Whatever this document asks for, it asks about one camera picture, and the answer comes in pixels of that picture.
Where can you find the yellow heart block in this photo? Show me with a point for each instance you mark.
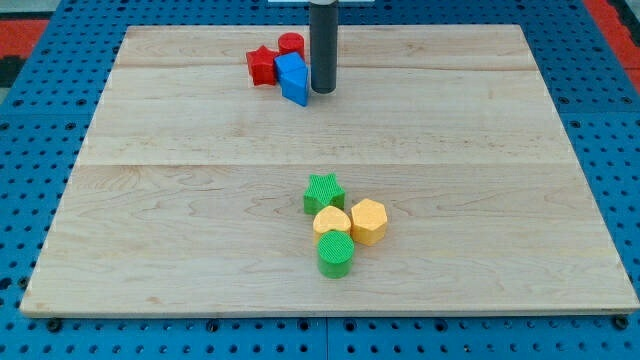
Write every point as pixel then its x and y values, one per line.
pixel 328 219

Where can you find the yellow hexagon block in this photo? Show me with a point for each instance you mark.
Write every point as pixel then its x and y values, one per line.
pixel 369 222

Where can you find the green star block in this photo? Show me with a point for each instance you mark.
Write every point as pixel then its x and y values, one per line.
pixel 323 191

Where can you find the wooden board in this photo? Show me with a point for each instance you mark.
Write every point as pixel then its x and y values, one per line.
pixel 186 199

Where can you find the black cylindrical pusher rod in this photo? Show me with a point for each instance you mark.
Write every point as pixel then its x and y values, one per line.
pixel 323 32

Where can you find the green circle block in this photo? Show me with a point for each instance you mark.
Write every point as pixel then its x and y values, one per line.
pixel 335 251

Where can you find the blue triangle block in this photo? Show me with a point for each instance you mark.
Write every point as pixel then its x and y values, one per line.
pixel 294 86

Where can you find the red circle block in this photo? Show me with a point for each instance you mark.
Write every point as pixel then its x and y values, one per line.
pixel 291 42

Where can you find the blue cube block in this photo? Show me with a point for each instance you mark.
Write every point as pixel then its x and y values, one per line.
pixel 287 63

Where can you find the red star block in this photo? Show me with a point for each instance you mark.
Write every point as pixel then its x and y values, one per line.
pixel 261 66

